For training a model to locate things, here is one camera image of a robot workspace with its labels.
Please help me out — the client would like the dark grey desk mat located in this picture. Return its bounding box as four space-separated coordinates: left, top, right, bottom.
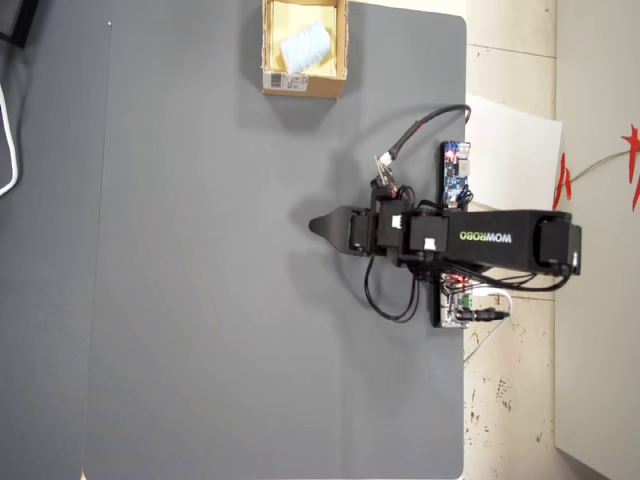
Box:
0 0 111 480

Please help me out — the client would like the small black camera circuit board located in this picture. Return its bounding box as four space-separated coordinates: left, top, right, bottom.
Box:
374 153 399 194

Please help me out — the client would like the open cardboard box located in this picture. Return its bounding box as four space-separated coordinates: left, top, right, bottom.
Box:
259 0 350 100

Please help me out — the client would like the pale yellow paper sheet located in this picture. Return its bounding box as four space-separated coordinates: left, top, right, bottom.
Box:
267 2 339 79

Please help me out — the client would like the white towel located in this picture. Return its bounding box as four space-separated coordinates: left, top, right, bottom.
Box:
279 20 332 74

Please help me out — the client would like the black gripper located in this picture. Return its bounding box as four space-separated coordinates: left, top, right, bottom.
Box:
308 189 407 257

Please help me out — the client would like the white USB cable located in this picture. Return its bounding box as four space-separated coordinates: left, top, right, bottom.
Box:
462 288 516 364

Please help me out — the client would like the white paper sheet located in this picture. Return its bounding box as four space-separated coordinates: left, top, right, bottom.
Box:
467 94 564 211

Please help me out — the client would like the barcode shipping label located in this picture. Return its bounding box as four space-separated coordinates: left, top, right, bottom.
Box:
268 72 309 94

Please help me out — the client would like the thin black base cable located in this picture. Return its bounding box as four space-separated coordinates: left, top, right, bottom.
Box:
439 267 574 292

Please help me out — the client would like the thin black servo cable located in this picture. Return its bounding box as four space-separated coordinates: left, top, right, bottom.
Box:
372 269 419 319
363 255 421 324

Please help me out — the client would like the thick black camera cable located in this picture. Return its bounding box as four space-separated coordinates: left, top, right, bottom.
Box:
387 103 474 164

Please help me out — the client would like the black power plug cable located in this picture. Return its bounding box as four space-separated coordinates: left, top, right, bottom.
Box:
457 308 511 324

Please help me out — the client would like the black angular object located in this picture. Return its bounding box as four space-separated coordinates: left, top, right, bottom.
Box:
0 0 41 50

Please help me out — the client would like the grey floor cable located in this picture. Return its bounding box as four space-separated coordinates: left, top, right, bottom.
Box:
569 149 640 184

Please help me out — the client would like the motor controller board red LED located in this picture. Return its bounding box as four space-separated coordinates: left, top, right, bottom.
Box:
430 272 474 330

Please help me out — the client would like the blue circuit board black tray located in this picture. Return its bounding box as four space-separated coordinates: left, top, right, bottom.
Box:
438 140 474 209

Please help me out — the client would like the grey table mat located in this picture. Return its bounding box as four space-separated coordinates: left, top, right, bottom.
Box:
82 0 469 480

